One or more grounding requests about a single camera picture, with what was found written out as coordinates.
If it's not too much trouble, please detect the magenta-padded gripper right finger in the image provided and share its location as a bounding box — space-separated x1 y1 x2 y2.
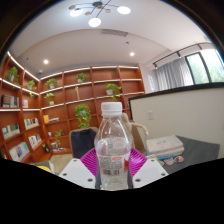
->
128 147 170 190

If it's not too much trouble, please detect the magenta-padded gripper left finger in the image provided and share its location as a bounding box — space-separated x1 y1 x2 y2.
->
58 147 99 190

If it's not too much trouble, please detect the clear plastic water bottle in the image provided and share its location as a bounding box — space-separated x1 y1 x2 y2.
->
93 101 132 191

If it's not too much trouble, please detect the tan chair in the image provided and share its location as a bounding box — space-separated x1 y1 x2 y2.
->
131 128 148 156

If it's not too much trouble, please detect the small colourful round toy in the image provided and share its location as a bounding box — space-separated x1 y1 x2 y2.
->
163 154 185 166

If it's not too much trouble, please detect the dark blue chair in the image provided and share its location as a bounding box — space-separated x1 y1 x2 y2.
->
68 127 100 160

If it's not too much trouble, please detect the wooden shelf unit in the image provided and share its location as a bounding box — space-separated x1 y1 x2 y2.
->
0 49 146 164

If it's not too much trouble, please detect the grey curtain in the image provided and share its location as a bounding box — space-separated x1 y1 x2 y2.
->
154 57 195 92

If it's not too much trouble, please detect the window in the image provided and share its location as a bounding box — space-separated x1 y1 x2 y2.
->
184 47 224 85

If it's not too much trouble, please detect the ceiling air vent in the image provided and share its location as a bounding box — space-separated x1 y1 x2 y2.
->
99 28 130 37

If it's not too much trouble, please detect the ceiling lamp with round lights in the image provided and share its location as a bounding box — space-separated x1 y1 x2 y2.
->
67 0 132 29

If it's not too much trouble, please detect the white wall notice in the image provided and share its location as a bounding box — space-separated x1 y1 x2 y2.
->
147 74 157 93

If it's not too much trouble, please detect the black curtain rail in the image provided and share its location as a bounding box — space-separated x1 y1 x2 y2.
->
152 42 215 69

